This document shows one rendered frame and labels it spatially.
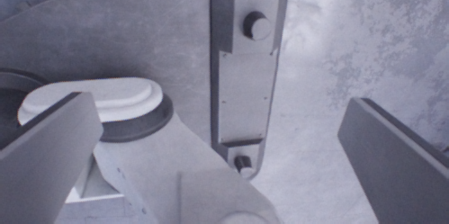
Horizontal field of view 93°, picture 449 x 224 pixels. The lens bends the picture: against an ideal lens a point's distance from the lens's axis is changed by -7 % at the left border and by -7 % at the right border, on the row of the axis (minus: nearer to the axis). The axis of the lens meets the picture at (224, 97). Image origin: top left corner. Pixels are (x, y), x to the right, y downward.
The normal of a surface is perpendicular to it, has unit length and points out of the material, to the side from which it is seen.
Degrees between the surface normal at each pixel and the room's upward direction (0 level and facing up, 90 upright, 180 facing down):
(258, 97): 0
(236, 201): 115
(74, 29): 0
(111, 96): 90
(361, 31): 0
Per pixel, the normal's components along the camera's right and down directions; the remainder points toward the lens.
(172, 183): 0.02, -0.86
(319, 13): 0.20, 0.51
